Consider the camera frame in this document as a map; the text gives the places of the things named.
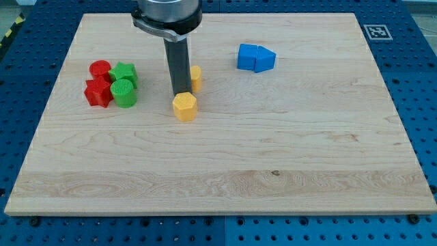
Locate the white fiducial marker tag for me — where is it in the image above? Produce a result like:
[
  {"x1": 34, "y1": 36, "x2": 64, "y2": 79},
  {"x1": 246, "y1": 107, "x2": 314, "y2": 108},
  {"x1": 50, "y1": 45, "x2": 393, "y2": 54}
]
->
[{"x1": 364, "y1": 24, "x2": 393, "y2": 40}]

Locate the yellow heart block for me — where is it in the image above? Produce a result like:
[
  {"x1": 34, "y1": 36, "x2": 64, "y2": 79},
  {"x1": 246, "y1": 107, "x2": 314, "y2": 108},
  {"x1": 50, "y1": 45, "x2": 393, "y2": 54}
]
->
[{"x1": 190, "y1": 66, "x2": 202, "y2": 93}]

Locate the blue cube block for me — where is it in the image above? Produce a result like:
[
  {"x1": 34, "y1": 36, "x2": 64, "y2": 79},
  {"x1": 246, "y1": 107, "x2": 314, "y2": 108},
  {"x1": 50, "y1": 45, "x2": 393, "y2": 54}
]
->
[{"x1": 237, "y1": 44, "x2": 258, "y2": 71}]

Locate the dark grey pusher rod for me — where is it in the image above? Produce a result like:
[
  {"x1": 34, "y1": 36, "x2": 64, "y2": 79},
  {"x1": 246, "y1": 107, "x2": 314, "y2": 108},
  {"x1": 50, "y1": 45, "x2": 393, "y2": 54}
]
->
[{"x1": 164, "y1": 36, "x2": 192, "y2": 96}]

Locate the blue triangular prism block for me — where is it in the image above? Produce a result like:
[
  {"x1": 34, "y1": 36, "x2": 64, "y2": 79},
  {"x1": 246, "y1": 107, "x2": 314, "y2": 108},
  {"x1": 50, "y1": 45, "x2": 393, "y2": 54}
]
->
[{"x1": 254, "y1": 46, "x2": 276, "y2": 73}]

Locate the yellow hexagon block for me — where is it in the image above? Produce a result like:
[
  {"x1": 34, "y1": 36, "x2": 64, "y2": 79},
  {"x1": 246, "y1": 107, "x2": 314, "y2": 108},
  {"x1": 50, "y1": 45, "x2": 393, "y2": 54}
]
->
[{"x1": 172, "y1": 92, "x2": 197, "y2": 122}]

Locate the red cylinder block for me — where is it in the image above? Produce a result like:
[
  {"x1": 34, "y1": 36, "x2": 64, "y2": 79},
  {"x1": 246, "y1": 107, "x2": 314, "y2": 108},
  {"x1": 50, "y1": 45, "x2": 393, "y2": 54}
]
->
[{"x1": 89, "y1": 60, "x2": 112, "y2": 83}]

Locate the light wooden board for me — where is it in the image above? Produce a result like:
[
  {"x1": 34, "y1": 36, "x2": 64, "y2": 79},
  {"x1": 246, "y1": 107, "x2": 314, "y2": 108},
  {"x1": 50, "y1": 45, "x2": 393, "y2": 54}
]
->
[{"x1": 5, "y1": 13, "x2": 436, "y2": 217}]

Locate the green star block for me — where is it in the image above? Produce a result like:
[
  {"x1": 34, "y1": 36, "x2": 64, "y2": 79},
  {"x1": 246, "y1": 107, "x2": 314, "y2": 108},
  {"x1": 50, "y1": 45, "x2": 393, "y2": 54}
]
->
[{"x1": 108, "y1": 62, "x2": 138, "y2": 89}]

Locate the green cylinder block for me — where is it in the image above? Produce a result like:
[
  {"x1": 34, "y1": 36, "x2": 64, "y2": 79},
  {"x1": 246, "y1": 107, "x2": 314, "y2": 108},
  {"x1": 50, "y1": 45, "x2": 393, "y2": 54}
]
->
[{"x1": 110, "y1": 79, "x2": 137, "y2": 108}]

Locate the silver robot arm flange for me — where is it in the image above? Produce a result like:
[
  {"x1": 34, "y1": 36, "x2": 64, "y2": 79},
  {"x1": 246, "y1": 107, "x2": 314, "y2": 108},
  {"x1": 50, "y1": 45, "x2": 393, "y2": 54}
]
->
[{"x1": 131, "y1": 0, "x2": 202, "y2": 42}]

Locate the red star block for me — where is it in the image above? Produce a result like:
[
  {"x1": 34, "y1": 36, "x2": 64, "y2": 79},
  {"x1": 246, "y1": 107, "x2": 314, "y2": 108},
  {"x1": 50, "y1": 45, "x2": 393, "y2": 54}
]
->
[{"x1": 84, "y1": 77, "x2": 113, "y2": 108}]

